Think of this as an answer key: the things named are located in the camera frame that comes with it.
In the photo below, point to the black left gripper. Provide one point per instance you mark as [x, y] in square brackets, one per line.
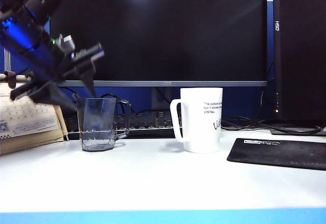
[30, 48]

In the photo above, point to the transparent faceted plastic cup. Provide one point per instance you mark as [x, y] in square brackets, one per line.
[99, 138]

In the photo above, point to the white ceramic cup with text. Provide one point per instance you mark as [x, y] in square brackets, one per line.
[198, 135]

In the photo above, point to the beige stylus with silver tip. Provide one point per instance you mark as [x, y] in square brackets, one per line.
[62, 122]

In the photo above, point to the cork-barrel pen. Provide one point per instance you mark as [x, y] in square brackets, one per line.
[23, 77]

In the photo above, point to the beige desk calendar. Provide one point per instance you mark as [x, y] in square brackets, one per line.
[25, 124]

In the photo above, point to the grey monitor stand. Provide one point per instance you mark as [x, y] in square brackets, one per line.
[158, 99]

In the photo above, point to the black keyboard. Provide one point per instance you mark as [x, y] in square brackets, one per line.
[150, 124]

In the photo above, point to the large black monitor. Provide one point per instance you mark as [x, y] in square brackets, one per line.
[165, 30]

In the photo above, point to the black HSD monitor base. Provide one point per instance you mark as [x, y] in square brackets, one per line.
[276, 132]

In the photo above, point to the black mouse pad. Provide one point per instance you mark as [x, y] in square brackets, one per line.
[275, 155]

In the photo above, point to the black computer tower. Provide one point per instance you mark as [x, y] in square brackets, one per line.
[300, 56]

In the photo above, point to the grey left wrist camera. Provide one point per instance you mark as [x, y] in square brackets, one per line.
[66, 43]

